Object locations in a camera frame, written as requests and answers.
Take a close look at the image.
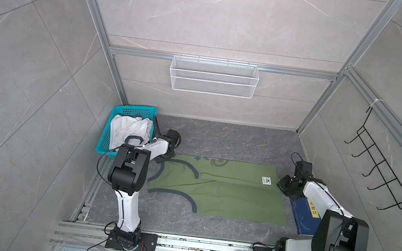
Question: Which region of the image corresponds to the blue book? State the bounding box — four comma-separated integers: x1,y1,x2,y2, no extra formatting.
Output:
290,198,321,236

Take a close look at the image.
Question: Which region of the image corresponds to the white tank top in basket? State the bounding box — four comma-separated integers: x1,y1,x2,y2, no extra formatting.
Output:
109,114,153,150

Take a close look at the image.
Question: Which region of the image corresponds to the green tank top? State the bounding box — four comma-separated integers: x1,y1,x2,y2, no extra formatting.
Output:
148,154,287,226

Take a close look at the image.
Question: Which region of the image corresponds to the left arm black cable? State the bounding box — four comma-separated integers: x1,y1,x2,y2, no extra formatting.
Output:
93,107,165,192

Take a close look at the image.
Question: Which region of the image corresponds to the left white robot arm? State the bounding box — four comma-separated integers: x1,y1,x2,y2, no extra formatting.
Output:
108,129,181,251

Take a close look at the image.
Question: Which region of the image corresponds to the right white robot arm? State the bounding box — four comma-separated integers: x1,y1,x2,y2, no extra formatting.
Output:
263,160,370,251

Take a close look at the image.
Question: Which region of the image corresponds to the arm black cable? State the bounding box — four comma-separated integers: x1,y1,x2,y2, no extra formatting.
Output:
289,151,305,167
93,107,165,192

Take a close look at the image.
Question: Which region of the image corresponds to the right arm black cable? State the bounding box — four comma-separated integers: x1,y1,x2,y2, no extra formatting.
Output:
289,151,305,167

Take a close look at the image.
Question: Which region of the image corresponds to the teal plastic basket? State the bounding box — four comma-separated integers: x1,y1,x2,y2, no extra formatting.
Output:
96,105,157,159

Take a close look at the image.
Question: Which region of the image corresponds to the black wire hook rack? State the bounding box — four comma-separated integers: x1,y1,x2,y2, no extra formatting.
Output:
344,107,402,211

